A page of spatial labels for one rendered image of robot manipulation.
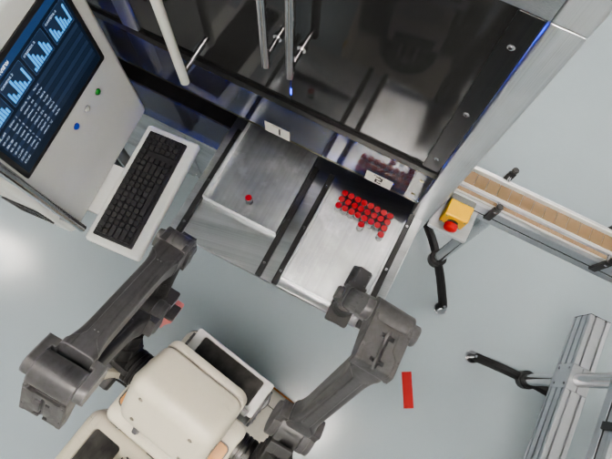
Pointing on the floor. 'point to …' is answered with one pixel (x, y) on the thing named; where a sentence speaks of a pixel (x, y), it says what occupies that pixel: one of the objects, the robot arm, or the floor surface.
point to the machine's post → (516, 96)
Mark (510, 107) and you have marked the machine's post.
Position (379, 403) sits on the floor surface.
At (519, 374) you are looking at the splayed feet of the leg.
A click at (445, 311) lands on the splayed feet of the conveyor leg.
